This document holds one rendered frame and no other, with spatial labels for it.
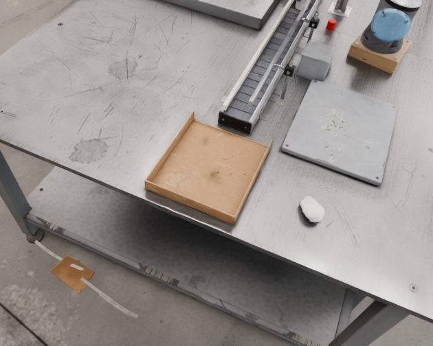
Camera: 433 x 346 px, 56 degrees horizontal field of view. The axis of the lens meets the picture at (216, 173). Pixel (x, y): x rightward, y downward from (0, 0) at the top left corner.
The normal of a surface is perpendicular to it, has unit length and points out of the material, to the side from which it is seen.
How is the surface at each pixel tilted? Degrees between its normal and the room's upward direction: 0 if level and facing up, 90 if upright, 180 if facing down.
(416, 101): 0
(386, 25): 95
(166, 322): 0
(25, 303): 0
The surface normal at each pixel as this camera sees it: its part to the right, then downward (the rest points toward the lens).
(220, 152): 0.07, -0.61
